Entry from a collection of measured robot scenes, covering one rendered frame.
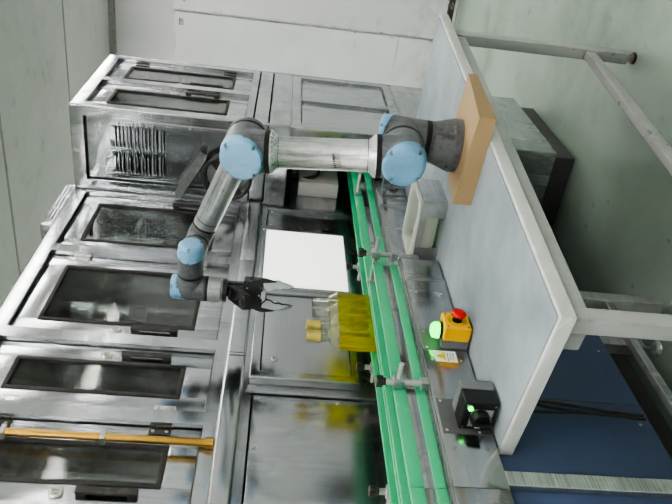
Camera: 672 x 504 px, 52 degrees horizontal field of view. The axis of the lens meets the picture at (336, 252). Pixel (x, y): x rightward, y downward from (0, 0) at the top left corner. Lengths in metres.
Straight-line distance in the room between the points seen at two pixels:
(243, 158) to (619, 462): 1.15
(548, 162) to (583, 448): 1.66
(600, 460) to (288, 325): 1.06
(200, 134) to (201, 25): 2.77
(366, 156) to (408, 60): 3.96
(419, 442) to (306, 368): 0.63
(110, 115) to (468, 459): 2.03
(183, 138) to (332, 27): 2.86
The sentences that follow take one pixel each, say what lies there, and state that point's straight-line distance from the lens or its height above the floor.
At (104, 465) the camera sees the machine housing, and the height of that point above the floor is 1.66.
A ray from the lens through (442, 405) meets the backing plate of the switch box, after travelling 1.69.
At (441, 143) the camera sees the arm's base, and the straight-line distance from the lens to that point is 1.94.
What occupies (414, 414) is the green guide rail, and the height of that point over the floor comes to 0.92.
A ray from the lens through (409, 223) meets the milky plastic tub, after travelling 2.39.
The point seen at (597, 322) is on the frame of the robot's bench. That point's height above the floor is 0.65.
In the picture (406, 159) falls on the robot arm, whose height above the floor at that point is 0.97.
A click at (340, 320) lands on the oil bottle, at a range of 2.10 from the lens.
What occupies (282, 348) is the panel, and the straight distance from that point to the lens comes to 2.21.
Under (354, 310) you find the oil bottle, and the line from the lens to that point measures 2.15.
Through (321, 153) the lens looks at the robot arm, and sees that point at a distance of 1.82.
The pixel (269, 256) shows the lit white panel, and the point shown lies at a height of 1.29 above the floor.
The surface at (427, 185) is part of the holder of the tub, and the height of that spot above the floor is 0.80.
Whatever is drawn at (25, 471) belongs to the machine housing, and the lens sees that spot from 1.97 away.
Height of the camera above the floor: 1.30
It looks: 6 degrees down
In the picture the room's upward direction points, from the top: 85 degrees counter-clockwise
